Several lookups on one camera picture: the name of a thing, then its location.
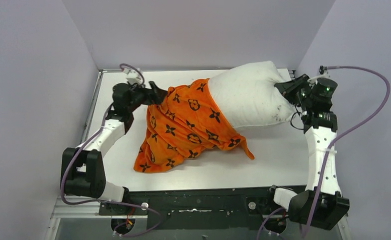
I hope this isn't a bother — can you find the orange patterned pillowcase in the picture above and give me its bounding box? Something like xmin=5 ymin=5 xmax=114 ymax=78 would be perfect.
xmin=133 ymin=78 xmax=255 ymax=174

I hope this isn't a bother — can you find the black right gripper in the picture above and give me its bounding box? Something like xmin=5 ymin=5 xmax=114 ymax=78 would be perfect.
xmin=276 ymin=74 xmax=316 ymax=109

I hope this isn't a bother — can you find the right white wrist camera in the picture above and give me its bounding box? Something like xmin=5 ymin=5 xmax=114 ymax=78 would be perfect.
xmin=307 ymin=75 xmax=323 ymax=85

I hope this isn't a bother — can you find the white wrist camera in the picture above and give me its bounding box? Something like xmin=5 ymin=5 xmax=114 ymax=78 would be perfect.
xmin=307 ymin=75 xmax=323 ymax=85
xmin=123 ymin=69 xmax=144 ymax=85

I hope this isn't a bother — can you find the aluminium frame rail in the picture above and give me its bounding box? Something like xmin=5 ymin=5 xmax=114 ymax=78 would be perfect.
xmin=44 ymin=194 xmax=349 ymax=240

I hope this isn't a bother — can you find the white pillow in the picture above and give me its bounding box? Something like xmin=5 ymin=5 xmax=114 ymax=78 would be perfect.
xmin=208 ymin=60 xmax=295 ymax=129

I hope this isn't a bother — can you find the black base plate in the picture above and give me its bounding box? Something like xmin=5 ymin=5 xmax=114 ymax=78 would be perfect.
xmin=98 ymin=186 xmax=302 ymax=231

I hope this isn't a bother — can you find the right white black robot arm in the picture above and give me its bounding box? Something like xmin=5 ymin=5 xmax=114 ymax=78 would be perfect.
xmin=264 ymin=73 xmax=350 ymax=230

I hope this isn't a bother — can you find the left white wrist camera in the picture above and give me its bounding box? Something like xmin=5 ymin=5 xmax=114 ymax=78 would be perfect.
xmin=123 ymin=69 xmax=144 ymax=85

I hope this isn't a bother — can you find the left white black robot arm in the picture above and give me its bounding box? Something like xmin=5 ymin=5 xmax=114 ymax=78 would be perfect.
xmin=60 ymin=81 xmax=168 ymax=214

